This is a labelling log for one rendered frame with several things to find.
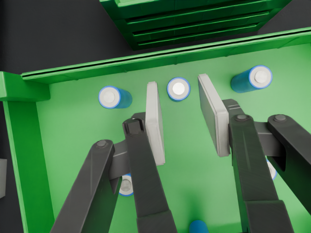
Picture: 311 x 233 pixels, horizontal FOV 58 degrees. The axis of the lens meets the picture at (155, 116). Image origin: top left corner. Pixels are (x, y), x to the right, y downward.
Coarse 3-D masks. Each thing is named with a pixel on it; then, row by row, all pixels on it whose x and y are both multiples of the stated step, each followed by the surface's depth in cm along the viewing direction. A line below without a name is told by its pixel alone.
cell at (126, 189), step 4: (124, 176) 22; (128, 176) 22; (124, 180) 22; (128, 180) 22; (124, 184) 22; (128, 184) 22; (120, 188) 22; (124, 188) 22; (128, 188) 22; (132, 188) 22; (120, 192) 22; (124, 192) 22; (128, 192) 22; (132, 192) 22
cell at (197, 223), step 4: (196, 220) 28; (192, 224) 27; (196, 224) 27; (200, 224) 27; (204, 224) 27; (192, 228) 27; (196, 228) 26; (200, 228) 26; (204, 228) 26; (192, 232) 26; (196, 232) 25; (200, 232) 25; (204, 232) 25; (208, 232) 26
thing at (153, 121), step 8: (152, 88) 20; (152, 96) 19; (152, 104) 18; (160, 104) 22; (152, 112) 17; (160, 112) 20; (152, 120) 16; (160, 120) 19; (152, 128) 16; (160, 128) 17; (152, 136) 16; (160, 136) 16; (152, 144) 16; (160, 144) 16; (152, 152) 17; (160, 152) 17; (160, 160) 17
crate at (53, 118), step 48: (192, 48) 22; (240, 48) 24; (288, 48) 27; (0, 96) 21; (48, 96) 28; (96, 96) 28; (144, 96) 28; (192, 96) 28; (240, 96) 27; (288, 96) 27; (48, 144) 29; (192, 144) 28; (48, 192) 28; (192, 192) 28; (288, 192) 27
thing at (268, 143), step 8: (224, 104) 18; (232, 104) 18; (232, 112) 17; (240, 112) 17; (256, 128) 15; (264, 128) 15; (264, 136) 14; (272, 136) 14; (264, 144) 15; (272, 144) 15; (280, 144) 14; (264, 152) 15; (272, 152) 15; (280, 152) 15
